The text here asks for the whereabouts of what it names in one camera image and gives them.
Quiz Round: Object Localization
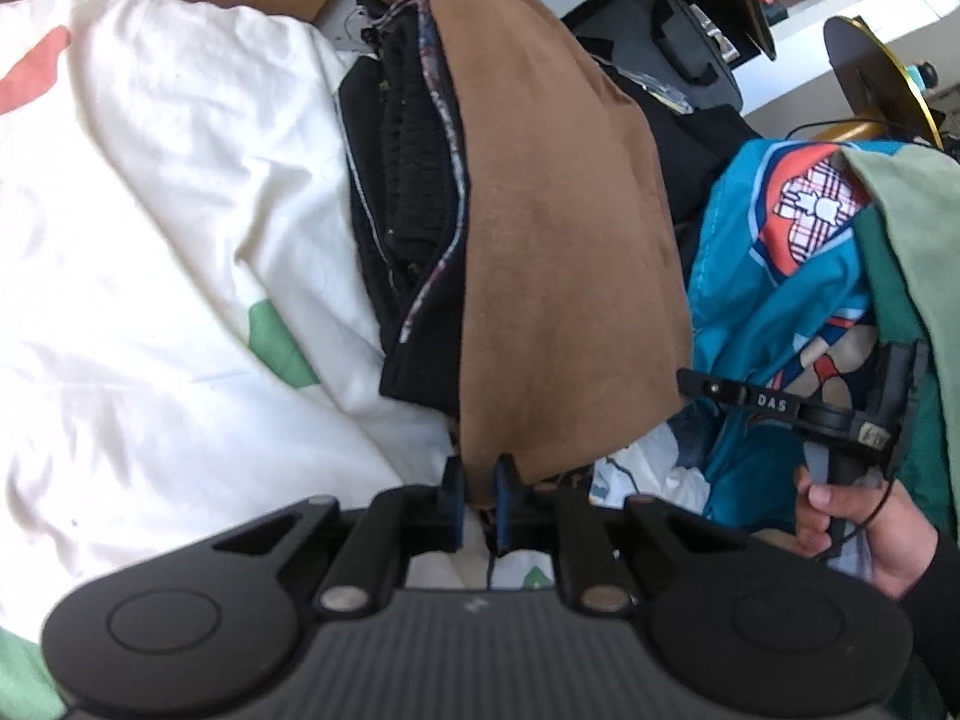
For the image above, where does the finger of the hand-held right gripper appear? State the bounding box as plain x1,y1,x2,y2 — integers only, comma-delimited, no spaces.
676,367,751,407

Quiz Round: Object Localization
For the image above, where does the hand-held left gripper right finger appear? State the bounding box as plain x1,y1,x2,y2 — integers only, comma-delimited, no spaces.
495,454,740,614

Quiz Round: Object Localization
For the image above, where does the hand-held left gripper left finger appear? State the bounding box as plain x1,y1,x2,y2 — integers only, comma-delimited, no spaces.
217,457,466,614

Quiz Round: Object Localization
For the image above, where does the brown printed t-shirt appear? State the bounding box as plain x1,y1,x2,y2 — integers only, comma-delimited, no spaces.
366,0,695,488

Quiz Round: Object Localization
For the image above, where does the person's right forearm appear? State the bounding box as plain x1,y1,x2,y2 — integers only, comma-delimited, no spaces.
892,525,960,720

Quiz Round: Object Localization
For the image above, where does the person's right hand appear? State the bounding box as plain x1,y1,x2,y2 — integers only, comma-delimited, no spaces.
793,465,940,601

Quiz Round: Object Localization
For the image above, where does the blue cartoon print cloth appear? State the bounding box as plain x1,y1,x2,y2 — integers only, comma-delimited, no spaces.
592,139,931,541

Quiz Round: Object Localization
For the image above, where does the dark green garment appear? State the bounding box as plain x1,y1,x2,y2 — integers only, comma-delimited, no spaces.
855,206,960,541

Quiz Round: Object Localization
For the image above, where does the light green cloth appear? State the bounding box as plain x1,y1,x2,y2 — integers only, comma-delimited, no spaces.
840,142,960,361

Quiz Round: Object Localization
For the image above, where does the black folded knit garment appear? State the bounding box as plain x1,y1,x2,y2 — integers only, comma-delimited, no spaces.
334,0,470,421

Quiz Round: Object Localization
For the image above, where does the round black gold table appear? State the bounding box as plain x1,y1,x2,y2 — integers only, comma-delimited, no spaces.
814,13,947,147

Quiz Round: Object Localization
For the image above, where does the black suitcase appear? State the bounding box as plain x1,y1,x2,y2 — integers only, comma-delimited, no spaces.
559,0,777,102

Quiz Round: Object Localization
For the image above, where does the cream bear print blanket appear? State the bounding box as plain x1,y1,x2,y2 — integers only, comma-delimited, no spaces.
0,0,470,720

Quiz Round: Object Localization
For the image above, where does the floral print folded cloth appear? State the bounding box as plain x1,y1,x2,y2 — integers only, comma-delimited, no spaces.
352,0,473,346

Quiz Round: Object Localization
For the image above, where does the black cable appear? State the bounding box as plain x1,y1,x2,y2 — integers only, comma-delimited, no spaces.
821,476,901,563

